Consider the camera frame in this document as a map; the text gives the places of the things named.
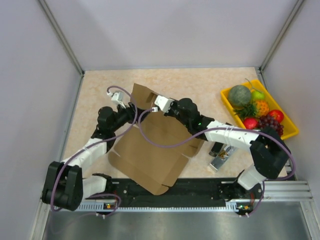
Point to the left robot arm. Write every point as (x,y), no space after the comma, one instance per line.
(65,187)

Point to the orange pineapple toy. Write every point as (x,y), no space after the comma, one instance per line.
(261,108)

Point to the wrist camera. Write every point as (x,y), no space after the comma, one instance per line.
(162,104)
(116,97)

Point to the red apple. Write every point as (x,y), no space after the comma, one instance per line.
(250,123)
(278,115)

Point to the brown cardboard box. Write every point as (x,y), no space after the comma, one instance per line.
(147,155)

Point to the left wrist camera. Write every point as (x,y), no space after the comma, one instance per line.
(116,97)

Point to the aluminium rail frame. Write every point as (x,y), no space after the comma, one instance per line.
(274,191)

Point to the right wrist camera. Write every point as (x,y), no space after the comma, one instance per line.
(162,104)

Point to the black rectangular bar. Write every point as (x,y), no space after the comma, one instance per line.
(216,148)

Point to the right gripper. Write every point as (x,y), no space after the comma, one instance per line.
(169,112)

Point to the purple grapes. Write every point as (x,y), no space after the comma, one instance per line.
(270,121)

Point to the green apple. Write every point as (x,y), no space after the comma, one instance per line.
(257,95)

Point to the grey-green melon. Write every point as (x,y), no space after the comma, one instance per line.
(239,96)

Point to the yellow plastic tray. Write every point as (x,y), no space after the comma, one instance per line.
(252,107)

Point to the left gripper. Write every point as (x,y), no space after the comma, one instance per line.
(130,111)

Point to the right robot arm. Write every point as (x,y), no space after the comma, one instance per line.
(268,151)

